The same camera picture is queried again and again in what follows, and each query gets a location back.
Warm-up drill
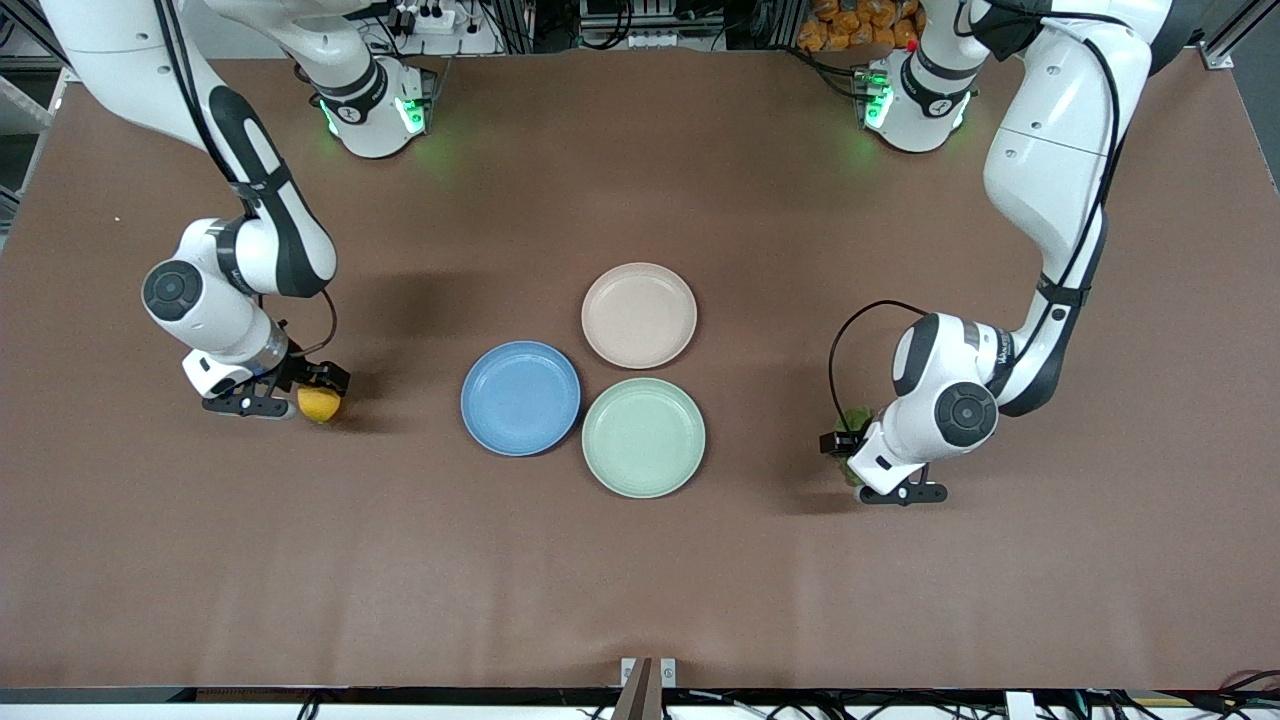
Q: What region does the green lettuce leaf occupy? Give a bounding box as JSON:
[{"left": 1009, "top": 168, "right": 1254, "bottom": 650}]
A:
[{"left": 838, "top": 404, "right": 878, "bottom": 488}]

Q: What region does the blue plate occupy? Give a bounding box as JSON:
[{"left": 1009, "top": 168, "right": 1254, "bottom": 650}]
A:
[{"left": 461, "top": 341, "right": 582, "bottom": 458}]

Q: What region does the mint green plate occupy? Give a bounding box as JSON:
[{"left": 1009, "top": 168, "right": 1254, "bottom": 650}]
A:
[{"left": 581, "top": 377, "right": 706, "bottom": 499}]

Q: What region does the pale beige plate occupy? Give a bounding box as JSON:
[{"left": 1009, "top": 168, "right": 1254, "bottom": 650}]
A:
[{"left": 581, "top": 262, "right": 698, "bottom": 370}]

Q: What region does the white power strip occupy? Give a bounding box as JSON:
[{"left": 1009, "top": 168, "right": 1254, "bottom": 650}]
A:
[{"left": 385, "top": 0, "right": 461, "bottom": 37}]

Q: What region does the pile of orange fruits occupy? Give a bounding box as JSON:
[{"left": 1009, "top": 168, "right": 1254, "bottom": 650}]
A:
[{"left": 797, "top": 0, "right": 926, "bottom": 53}]

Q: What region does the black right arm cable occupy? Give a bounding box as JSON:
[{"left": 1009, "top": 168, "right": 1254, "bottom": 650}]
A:
[{"left": 150, "top": 0, "right": 341, "bottom": 361}]

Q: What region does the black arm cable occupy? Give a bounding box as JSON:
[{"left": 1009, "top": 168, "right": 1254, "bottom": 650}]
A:
[
  {"left": 150, "top": 0, "right": 341, "bottom": 361},
  {"left": 827, "top": 25, "right": 1126, "bottom": 433}
]

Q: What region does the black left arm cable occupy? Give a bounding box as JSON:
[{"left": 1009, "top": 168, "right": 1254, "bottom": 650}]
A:
[{"left": 827, "top": 25, "right": 1126, "bottom": 433}]

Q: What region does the metal table edge bracket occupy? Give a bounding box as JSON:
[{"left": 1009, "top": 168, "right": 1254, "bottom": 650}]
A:
[{"left": 620, "top": 657, "right": 678, "bottom": 720}]

